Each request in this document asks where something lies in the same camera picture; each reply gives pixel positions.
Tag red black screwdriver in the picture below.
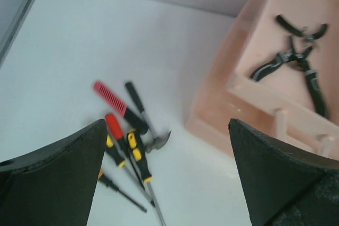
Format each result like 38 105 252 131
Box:
105 113 155 207

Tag black handled pliers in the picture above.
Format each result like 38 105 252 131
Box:
275 15 329 42

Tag yellow black screwdriver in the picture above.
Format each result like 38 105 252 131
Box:
127 129 166 226
105 134 126 168

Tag left aluminium corner post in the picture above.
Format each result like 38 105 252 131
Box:
1 0 33 61

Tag pink upper cantilever tray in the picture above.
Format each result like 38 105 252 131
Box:
227 0 338 160

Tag black needle nose pliers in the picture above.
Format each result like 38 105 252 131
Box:
249 35 329 119

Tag red utility knife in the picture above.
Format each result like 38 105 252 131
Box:
93 80 149 134

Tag orange handled screwdriver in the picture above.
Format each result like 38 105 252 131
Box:
97 169 148 213

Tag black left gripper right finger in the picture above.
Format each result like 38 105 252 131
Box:
228 119 338 225

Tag black claw hammer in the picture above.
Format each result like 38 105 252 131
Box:
124 81 171 153

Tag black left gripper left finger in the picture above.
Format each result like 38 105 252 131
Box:
1 119 107 225

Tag pink translucent tool box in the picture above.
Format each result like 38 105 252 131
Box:
186 0 338 160

